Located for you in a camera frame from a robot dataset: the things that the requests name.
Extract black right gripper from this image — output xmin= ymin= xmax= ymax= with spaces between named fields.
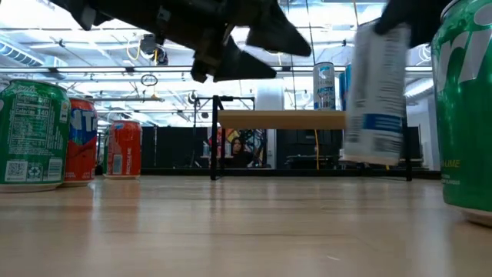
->
xmin=374 ymin=0 xmax=454 ymax=48

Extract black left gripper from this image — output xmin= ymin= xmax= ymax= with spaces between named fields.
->
xmin=155 ymin=0 xmax=312 ymax=83

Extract white Celsius drink can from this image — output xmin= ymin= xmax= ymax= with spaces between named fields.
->
xmin=343 ymin=21 xmax=411 ymax=167
xmin=312 ymin=61 xmax=337 ymax=112

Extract green Sprite soda can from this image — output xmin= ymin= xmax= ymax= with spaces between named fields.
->
xmin=0 ymin=79 xmax=71 ymax=194
xmin=430 ymin=0 xmax=492 ymax=228

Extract orange Fanta soda can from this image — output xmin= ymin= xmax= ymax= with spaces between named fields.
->
xmin=105 ymin=120 xmax=144 ymax=181
xmin=61 ymin=98 xmax=100 ymax=189

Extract wooden shelf black metal legs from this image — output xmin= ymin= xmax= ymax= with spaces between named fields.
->
xmin=210 ymin=95 xmax=413 ymax=182

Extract person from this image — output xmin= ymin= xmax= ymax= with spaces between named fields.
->
xmin=224 ymin=136 xmax=255 ymax=169

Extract thin black hanging cable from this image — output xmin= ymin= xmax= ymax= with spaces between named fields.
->
xmin=288 ymin=52 xmax=296 ymax=112

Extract black hanging cord reel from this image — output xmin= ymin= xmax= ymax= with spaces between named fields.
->
xmin=138 ymin=35 xmax=158 ymax=55

